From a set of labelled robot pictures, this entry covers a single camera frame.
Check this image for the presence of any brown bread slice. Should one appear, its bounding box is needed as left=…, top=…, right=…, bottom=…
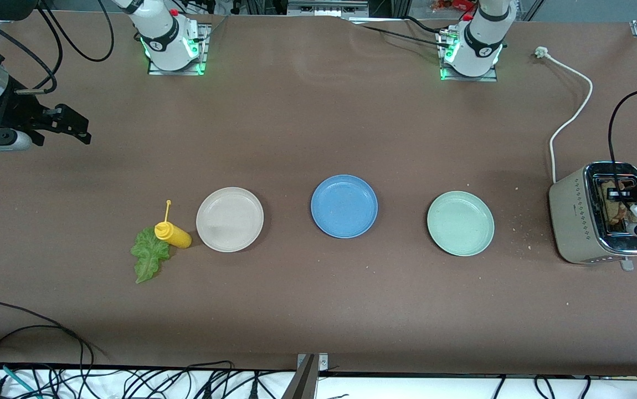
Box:
left=600, top=182, right=635, bottom=225

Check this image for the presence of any yellow squeeze bottle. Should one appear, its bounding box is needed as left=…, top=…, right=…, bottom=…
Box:
left=154, top=199, right=193, bottom=249

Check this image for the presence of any green lettuce leaf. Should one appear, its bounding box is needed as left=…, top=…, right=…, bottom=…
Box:
left=130, top=226, right=171, bottom=284

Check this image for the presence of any blue round plate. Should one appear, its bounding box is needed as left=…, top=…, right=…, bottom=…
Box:
left=311, top=175, right=379, bottom=239

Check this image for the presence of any mint green round plate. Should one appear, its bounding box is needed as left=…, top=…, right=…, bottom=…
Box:
left=427, top=191, right=495, bottom=257

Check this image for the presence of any beige round plate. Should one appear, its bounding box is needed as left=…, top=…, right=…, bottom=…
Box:
left=196, top=187, right=265, bottom=253

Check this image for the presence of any beige chrome toaster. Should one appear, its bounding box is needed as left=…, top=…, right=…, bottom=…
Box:
left=548, top=161, right=637, bottom=272

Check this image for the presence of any red snack bag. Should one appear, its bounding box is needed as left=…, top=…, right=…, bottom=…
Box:
left=431, top=0, right=477, bottom=13

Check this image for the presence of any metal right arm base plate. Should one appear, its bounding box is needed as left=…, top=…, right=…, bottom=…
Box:
left=147, top=23, right=211, bottom=76

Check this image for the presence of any white toaster power cable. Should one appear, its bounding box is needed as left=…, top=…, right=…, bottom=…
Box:
left=535, top=46, right=594, bottom=185

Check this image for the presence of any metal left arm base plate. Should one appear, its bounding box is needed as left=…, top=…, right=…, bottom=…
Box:
left=439, top=28, right=499, bottom=83

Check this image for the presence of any teal cable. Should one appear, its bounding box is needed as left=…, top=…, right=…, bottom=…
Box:
left=0, top=360, right=39, bottom=399

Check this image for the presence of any thick black base cable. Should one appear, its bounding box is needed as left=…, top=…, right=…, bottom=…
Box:
left=404, top=15, right=455, bottom=37

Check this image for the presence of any thin black base cable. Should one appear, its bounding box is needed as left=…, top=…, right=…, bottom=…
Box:
left=352, top=21, right=452, bottom=49

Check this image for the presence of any aluminium frame profile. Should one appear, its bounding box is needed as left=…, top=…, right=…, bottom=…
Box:
left=287, top=0, right=370, bottom=17

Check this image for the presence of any metal mount bracket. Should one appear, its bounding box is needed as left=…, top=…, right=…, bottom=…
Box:
left=281, top=353, right=330, bottom=399

